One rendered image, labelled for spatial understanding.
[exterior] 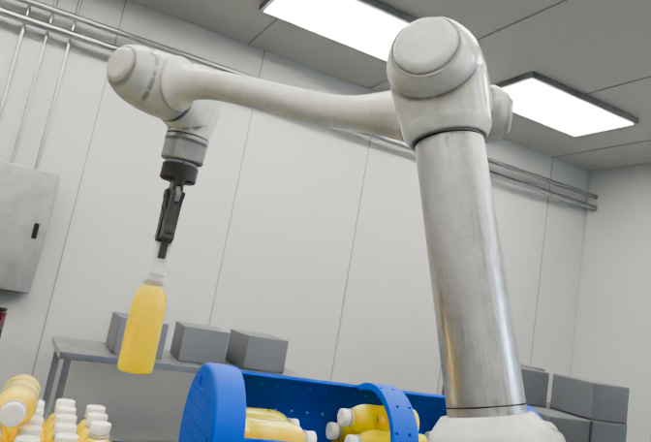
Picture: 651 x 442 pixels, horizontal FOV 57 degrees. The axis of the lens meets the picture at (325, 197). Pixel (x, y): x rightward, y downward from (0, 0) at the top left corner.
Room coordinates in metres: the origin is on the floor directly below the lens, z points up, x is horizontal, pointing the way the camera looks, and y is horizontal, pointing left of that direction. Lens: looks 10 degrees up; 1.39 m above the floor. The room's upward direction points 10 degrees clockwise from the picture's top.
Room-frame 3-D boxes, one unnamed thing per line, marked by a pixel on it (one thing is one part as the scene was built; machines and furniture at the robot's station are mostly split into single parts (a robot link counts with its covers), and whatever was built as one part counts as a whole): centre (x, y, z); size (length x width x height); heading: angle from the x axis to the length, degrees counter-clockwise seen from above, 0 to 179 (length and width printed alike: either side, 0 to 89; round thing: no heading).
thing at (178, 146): (1.24, 0.31, 1.66); 0.09 x 0.09 x 0.06
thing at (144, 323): (1.24, 0.31, 1.30); 0.07 x 0.07 x 0.19
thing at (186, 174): (1.24, 0.31, 1.59); 0.08 x 0.07 x 0.09; 21
